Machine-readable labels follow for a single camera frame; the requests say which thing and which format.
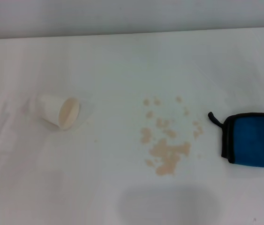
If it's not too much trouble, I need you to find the white paper cup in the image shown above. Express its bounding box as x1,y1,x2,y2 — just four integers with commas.
36,92,80,131

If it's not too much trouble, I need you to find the blue rag with black trim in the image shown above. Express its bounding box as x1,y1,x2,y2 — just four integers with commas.
207,111,264,169

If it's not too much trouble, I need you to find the brown water stain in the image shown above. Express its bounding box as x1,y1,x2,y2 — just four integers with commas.
141,95,204,177

